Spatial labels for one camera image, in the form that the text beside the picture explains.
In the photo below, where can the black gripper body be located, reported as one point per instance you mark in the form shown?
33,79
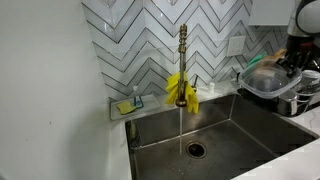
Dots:
300,48

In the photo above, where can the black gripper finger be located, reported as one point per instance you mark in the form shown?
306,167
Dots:
311,65
290,70

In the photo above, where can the clear plastic lunchbox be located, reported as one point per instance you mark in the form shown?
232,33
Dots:
266,80

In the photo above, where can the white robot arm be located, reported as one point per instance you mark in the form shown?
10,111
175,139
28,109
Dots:
308,16

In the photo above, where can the stainless steel sink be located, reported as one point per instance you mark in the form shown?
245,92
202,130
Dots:
240,140

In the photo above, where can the round sink drain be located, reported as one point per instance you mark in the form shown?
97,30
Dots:
196,150

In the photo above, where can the clear glass bowl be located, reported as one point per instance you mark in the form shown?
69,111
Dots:
311,78

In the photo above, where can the round wooden plate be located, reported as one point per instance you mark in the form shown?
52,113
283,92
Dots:
279,53
266,61

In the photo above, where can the steel utensil cup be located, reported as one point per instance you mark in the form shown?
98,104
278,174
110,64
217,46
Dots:
287,105

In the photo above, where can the green plastic plate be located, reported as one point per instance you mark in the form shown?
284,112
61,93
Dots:
255,60

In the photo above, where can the black dish rack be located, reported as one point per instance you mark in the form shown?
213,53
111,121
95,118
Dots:
303,105

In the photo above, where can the small white soap pump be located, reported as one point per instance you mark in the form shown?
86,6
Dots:
211,88

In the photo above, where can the yellow rubber glove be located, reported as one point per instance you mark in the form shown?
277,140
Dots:
191,95

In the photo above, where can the brass spring faucet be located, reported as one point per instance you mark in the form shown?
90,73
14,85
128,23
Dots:
182,60

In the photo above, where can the clear sponge tray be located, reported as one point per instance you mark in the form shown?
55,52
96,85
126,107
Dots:
150,103

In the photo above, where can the clear dish wand bottle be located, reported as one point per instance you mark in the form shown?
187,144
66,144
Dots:
137,98

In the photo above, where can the yellow sponge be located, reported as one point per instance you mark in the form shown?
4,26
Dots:
125,107

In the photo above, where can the white wall cabinet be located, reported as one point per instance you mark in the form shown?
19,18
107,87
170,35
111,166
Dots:
270,11

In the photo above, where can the white wall outlet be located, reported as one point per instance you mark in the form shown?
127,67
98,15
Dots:
236,46

